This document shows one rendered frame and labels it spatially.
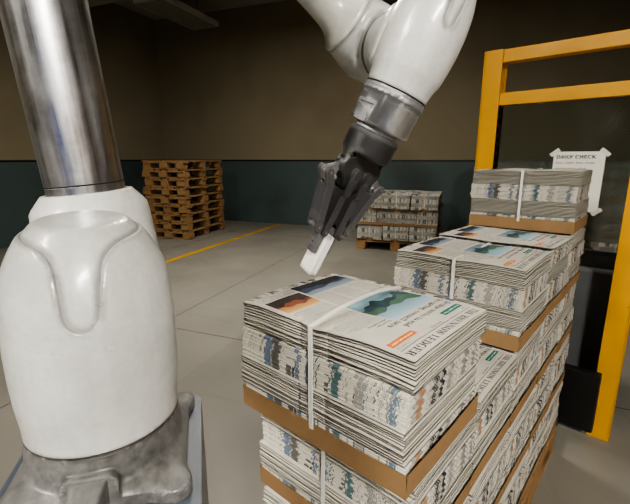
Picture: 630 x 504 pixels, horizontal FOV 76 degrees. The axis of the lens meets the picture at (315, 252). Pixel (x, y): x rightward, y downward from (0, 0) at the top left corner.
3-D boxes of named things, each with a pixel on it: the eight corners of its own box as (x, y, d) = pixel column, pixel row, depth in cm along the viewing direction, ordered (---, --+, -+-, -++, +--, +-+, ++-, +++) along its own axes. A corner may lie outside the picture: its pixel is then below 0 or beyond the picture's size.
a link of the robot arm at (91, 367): (-7, 484, 35) (-59, 233, 30) (39, 380, 51) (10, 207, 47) (188, 435, 41) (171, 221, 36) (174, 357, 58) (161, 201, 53)
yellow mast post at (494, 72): (455, 386, 244) (484, 51, 202) (461, 380, 250) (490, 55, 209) (471, 392, 238) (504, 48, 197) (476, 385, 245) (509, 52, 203)
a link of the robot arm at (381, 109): (354, 73, 57) (335, 113, 59) (398, 88, 51) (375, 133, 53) (393, 97, 63) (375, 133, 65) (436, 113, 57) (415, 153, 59)
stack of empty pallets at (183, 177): (188, 226, 820) (183, 160, 791) (226, 228, 795) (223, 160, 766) (146, 237, 703) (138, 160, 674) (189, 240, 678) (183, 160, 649)
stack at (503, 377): (264, 676, 107) (254, 393, 89) (448, 446, 193) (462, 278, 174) (394, 832, 82) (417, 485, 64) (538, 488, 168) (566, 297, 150)
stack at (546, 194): (447, 447, 192) (471, 168, 164) (471, 417, 214) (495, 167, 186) (537, 489, 168) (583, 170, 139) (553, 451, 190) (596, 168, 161)
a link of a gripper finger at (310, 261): (331, 237, 63) (328, 237, 62) (312, 275, 65) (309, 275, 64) (320, 228, 65) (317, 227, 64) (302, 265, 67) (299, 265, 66)
